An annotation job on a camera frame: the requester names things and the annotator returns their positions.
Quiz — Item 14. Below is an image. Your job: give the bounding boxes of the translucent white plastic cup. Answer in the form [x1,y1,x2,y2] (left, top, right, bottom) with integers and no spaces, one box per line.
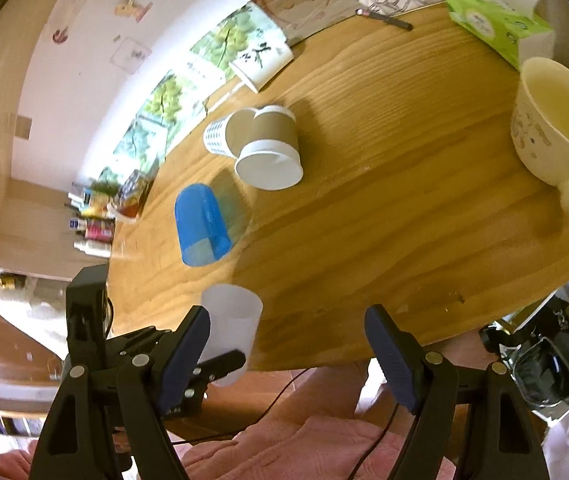
[200,284,263,387]

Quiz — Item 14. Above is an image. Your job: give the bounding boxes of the blue plastic cup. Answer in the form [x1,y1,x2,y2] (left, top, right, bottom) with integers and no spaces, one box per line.
[174,183,232,268]

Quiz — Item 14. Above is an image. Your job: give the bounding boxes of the dark printed paper cup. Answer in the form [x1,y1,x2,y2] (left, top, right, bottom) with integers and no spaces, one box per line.
[108,170,156,223]

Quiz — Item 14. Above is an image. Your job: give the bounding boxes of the checkered paper cup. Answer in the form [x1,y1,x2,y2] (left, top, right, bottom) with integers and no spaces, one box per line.
[202,107,257,158]

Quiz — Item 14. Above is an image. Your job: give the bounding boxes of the brown sleeve paper cup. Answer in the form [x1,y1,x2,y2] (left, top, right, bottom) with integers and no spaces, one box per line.
[234,105,304,191]

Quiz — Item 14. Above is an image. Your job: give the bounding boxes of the white calligraphy paper cup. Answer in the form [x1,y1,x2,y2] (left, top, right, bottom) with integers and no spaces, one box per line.
[229,42,293,93]

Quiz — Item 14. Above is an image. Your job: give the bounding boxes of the white spray bottle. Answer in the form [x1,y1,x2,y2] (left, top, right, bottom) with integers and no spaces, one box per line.
[74,240,112,259]

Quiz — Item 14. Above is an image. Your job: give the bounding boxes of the pink red can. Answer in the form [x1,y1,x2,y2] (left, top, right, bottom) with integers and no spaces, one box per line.
[68,218,115,244]

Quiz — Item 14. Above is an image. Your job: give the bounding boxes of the grape picture panels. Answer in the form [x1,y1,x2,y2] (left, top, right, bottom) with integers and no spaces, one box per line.
[90,2,287,188]

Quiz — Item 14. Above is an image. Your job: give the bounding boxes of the cream ceramic mug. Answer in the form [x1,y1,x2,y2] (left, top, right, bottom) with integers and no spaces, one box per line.
[510,58,569,218]

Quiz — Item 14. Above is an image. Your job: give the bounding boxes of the black pen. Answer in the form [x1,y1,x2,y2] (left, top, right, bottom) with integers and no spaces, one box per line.
[355,9,414,32]

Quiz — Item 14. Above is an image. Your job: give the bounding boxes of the green tissue pack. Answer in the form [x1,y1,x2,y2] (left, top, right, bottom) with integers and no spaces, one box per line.
[445,0,556,70]

